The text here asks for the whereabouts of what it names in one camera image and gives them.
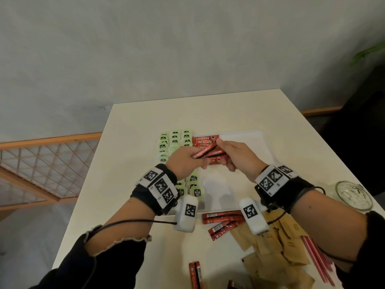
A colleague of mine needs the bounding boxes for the person's left hand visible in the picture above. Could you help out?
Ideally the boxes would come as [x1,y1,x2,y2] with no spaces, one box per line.
[165,146,211,181]

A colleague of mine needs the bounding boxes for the person's right hand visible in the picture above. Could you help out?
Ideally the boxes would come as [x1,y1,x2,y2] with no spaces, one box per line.
[215,138,269,183]

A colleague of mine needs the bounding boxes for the white tray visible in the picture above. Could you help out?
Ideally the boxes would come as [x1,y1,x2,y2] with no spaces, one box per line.
[164,130,277,216]

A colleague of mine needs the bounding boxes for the rows of laid tea bags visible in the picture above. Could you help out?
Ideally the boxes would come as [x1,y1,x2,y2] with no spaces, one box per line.
[157,128,207,205]

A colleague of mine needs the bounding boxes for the pile of red coffee sachets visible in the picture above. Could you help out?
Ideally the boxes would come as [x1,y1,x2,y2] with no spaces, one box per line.
[188,210,246,289]

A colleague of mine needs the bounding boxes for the pile of brown sugar packets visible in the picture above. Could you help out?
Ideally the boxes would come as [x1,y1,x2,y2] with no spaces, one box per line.
[230,209,315,289]

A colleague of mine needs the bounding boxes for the red stirrer sticks bundle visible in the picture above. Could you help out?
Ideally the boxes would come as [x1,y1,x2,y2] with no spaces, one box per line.
[300,235,336,287]

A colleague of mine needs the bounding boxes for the person's left forearm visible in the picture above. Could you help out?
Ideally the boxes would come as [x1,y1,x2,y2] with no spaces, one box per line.
[84,197,157,256]

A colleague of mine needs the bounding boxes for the person's right forearm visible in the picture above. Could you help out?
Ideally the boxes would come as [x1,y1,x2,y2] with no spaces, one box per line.
[290,189,369,271]

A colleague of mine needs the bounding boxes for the person's black top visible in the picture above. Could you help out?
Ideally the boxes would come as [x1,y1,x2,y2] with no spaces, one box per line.
[30,210,385,289]

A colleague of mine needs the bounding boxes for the black left wristband marker tags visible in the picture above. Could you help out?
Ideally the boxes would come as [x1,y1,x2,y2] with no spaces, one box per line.
[130,164,180,216]

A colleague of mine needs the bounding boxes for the clear glass jar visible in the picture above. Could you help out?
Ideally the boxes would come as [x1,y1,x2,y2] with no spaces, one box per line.
[326,180,373,212]

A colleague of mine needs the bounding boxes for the black furniture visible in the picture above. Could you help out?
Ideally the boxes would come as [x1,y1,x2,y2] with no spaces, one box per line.
[318,64,385,196]

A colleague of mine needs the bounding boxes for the wooden lattice screen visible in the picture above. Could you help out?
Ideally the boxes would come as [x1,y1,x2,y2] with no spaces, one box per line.
[0,132,103,212]

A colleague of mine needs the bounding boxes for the green hanging plant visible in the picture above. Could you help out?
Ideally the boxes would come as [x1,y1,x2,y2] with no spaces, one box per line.
[349,42,385,65]

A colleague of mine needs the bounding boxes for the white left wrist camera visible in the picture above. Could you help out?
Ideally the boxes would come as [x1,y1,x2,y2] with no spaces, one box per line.
[173,194,199,233]

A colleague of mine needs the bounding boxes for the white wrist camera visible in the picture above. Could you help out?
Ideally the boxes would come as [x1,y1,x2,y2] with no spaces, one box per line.
[173,194,199,233]
[238,197,270,236]

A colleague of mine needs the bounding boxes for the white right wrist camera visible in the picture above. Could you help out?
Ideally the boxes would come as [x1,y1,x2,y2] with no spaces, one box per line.
[238,197,270,236]

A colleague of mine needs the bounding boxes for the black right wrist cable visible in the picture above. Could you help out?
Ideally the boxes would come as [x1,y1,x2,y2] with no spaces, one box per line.
[266,185,355,264]

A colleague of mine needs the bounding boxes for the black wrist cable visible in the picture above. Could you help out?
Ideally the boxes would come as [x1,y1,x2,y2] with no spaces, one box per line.
[81,219,178,289]
[266,185,355,264]

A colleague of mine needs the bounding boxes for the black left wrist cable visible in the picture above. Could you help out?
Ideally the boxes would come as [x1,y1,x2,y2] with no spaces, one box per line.
[81,219,178,289]

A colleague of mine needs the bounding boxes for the wooden wall rail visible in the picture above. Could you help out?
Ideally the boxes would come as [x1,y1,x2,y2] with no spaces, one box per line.
[300,106,342,117]

